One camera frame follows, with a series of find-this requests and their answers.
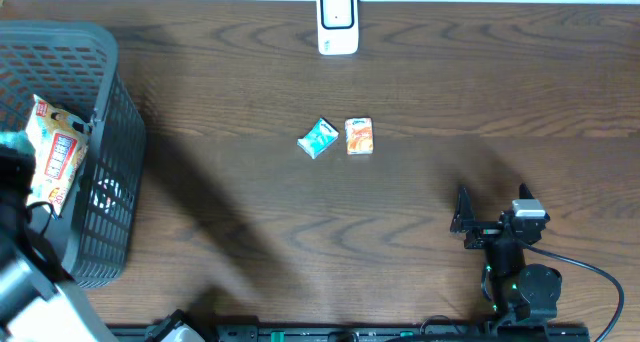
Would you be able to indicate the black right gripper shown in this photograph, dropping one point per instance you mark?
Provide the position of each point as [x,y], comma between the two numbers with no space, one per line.
[464,217]

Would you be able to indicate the orange tissue pack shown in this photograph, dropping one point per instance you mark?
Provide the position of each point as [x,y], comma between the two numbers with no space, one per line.
[359,136]

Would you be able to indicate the teal tissue pack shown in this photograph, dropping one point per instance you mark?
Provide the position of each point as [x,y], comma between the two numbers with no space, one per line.
[318,139]

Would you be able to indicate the yellow snack bag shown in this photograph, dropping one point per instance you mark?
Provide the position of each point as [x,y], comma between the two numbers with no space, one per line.
[61,141]

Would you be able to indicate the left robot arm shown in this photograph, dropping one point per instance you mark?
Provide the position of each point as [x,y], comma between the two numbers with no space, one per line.
[39,300]

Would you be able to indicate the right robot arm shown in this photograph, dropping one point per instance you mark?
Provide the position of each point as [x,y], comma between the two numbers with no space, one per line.
[523,294]

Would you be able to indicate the white barcode scanner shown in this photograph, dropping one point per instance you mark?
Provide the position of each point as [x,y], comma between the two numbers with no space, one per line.
[337,27]

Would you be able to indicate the grey plastic basket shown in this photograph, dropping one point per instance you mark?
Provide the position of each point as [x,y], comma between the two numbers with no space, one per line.
[74,66]

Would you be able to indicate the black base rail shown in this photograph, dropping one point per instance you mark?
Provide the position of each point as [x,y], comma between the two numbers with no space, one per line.
[438,331]

